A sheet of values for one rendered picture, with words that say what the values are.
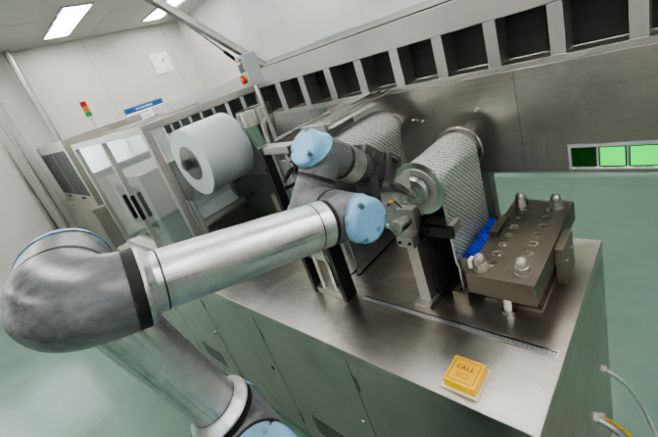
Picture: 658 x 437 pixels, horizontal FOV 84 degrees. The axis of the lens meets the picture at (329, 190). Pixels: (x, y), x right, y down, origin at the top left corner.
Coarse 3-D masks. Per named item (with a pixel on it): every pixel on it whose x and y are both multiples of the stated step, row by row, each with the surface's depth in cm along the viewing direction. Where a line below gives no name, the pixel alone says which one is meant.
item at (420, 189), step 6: (414, 180) 91; (420, 180) 92; (414, 186) 92; (420, 186) 91; (426, 186) 91; (414, 192) 93; (420, 192) 92; (426, 192) 91; (408, 198) 95; (414, 198) 94; (420, 198) 93; (426, 198) 92; (414, 204) 95; (420, 204) 94
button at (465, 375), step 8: (456, 360) 84; (464, 360) 83; (448, 368) 82; (456, 368) 82; (464, 368) 81; (472, 368) 80; (480, 368) 80; (448, 376) 80; (456, 376) 80; (464, 376) 79; (472, 376) 79; (480, 376) 78; (448, 384) 80; (456, 384) 79; (464, 384) 78; (472, 384) 77; (480, 384) 78; (464, 392) 78; (472, 392) 76
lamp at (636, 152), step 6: (636, 150) 88; (642, 150) 87; (648, 150) 87; (654, 150) 86; (636, 156) 89; (642, 156) 88; (648, 156) 87; (654, 156) 86; (636, 162) 89; (642, 162) 88; (648, 162) 88; (654, 162) 87
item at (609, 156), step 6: (600, 150) 93; (606, 150) 92; (612, 150) 91; (618, 150) 90; (624, 150) 90; (600, 156) 94; (606, 156) 93; (612, 156) 92; (618, 156) 91; (624, 156) 90; (600, 162) 94; (606, 162) 93; (612, 162) 92; (618, 162) 92; (624, 162) 91
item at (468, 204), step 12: (468, 180) 102; (480, 180) 107; (456, 192) 97; (468, 192) 102; (480, 192) 108; (456, 204) 97; (468, 204) 102; (480, 204) 108; (456, 216) 97; (468, 216) 102; (480, 216) 108; (468, 228) 103; (480, 228) 108; (456, 240) 98; (468, 240) 103; (456, 252) 98; (456, 264) 98
